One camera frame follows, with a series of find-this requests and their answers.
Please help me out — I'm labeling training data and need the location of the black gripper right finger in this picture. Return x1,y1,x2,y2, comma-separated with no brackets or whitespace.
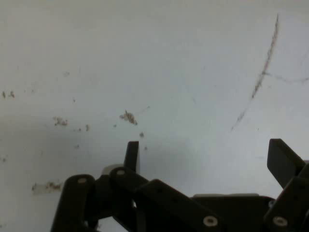
263,138,309,232

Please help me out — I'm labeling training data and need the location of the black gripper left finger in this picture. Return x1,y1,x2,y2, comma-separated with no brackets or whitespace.
50,141,225,232

